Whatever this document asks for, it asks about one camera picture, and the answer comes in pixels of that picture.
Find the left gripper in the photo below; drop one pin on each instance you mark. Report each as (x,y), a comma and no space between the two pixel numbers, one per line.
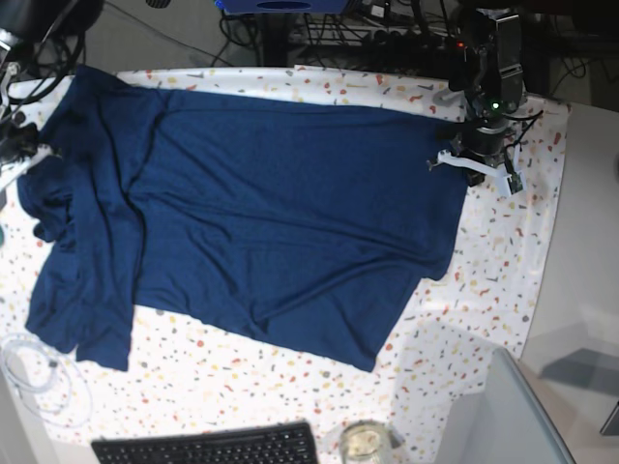
(481,140)

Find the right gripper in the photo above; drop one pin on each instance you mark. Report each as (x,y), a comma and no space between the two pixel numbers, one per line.
(14,141)

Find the navy blue t-shirt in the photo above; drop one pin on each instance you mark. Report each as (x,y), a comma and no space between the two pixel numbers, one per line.
(300,225)

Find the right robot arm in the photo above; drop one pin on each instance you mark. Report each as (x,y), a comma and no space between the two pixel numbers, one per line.
(42,39)

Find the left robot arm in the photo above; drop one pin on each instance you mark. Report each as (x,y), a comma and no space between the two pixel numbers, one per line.
(490,76)

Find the blue box with oval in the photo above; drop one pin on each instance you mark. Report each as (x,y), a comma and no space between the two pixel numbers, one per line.
(287,6)

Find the terrazzo pattern table cover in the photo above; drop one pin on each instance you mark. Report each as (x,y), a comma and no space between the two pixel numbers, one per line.
(186,377)

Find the grey laptop computer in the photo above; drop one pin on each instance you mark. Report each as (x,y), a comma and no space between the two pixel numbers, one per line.
(504,423)

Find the clear glass jar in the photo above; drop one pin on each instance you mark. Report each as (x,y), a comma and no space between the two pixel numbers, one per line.
(365,442)

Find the black computer keyboard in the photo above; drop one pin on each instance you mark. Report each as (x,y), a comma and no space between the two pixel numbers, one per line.
(284,443)

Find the black wire rack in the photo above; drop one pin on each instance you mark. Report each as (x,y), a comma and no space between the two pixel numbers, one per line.
(347,30)

